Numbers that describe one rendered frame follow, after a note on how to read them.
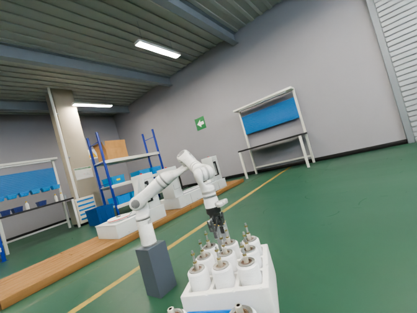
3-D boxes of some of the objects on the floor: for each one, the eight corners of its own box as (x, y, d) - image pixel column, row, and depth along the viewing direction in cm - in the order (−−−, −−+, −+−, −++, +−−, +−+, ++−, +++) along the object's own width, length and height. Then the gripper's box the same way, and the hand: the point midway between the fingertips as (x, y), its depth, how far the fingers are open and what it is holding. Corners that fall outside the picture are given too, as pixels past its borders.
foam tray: (190, 337, 94) (180, 297, 94) (211, 282, 131) (203, 253, 132) (281, 331, 84) (269, 287, 84) (275, 274, 122) (267, 243, 122)
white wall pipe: (81, 222, 609) (45, 87, 617) (85, 221, 619) (50, 87, 627) (82, 222, 602) (46, 86, 610) (87, 220, 612) (51, 86, 620)
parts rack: (105, 217, 576) (84, 138, 581) (159, 196, 727) (142, 134, 732) (118, 216, 538) (95, 131, 542) (172, 194, 689) (154, 128, 693)
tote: (88, 226, 497) (84, 211, 498) (105, 220, 532) (101, 205, 533) (100, 225, 471) (95, 208, 472) (116, 218, 505) (112, 203, 506)
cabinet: (72, 226, 570) (66, 202, 571) (90, 220, 607) (84, 196, 609) (82, 226, 535) (74, 199, 537) (100, 219, 573) (94, 194, 574)
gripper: (212, 201, 117) (220, 230, 117) (198, 210, 104) (206, 243, 104) (224, 199, 114) (232, 229, 113) (211, 208, 100) (220, 242, 100)
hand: (219, 233), depth 109 cm, fingers open, 6 cm apart
